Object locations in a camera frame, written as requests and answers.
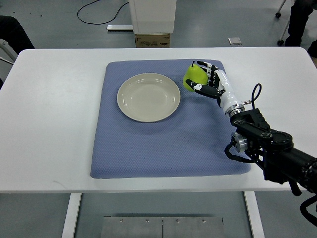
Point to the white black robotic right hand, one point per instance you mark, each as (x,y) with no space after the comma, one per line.
(219,88)

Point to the green pear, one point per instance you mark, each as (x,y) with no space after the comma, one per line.
(195,74)

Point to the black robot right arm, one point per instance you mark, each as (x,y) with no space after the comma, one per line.
(273,151)

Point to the small grey floor plate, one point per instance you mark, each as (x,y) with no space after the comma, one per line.
(234,41)

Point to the beige round plate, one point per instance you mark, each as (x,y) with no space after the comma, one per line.
(148,97)

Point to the blue textured mat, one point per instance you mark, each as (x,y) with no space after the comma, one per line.
(188,143)

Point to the brown cardboard box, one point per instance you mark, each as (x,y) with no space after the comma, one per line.
(152,40)

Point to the person in dark trousers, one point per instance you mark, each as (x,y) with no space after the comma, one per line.
(299,16)

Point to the black chair at left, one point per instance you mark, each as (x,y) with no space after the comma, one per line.
(12,32)

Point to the white pedestal column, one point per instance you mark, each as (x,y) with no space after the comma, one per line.
(153,16)

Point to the aluminium floor rail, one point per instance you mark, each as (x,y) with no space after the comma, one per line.
(122,28)

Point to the white table leg frame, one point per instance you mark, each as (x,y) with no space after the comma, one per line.
(249,197)

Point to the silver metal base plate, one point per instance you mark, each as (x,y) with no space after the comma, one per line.
(162,227)

